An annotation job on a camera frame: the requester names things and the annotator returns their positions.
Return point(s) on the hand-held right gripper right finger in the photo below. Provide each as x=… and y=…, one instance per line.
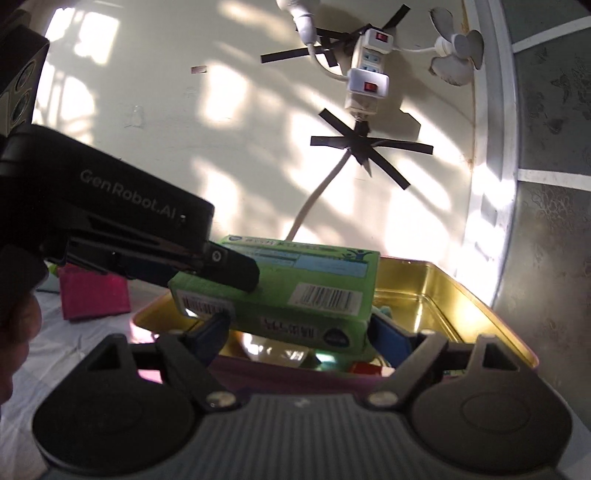
x=390, y=337

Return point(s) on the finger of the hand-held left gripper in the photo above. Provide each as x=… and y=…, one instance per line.
x=143, y=275
x=231, y=270

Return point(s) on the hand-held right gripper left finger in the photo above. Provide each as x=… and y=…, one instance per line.
x=212, y=330

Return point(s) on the red cigarette box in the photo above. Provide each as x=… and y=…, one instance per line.
x=367, y=368

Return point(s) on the large green carton box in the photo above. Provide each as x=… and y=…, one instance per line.
x=295, y=277

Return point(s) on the person's left hand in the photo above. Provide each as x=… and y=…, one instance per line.
x=16, y=341

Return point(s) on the black tape cross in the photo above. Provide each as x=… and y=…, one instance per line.
x=332, y=44
x=364, y=143

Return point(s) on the white switched plug adapter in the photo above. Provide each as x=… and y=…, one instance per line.
x=367, y=87

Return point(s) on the white power strip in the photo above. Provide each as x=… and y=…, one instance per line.
x=374, y=48

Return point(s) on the frosted patterned window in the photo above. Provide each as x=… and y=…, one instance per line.
x=549, y=115

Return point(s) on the small white fan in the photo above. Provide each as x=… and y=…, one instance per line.
x=457, y=46

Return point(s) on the small pink wall sticker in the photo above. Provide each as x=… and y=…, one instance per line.
x=199, y=70

